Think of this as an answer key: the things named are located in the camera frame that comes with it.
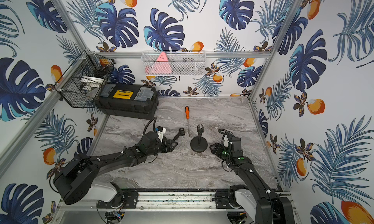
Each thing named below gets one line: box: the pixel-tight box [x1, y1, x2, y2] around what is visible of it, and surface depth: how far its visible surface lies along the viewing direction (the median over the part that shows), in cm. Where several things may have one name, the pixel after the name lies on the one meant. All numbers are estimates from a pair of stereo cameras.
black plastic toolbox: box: [95, 82, 160, 120], surface depth 100 cm
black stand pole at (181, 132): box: [172, 127, 186, 142], surface depth 101 cm
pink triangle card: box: [149, 51, 172, 75], surface depth 92 cm
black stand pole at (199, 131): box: [196, 124, 205, 144], surface depth 81 cm
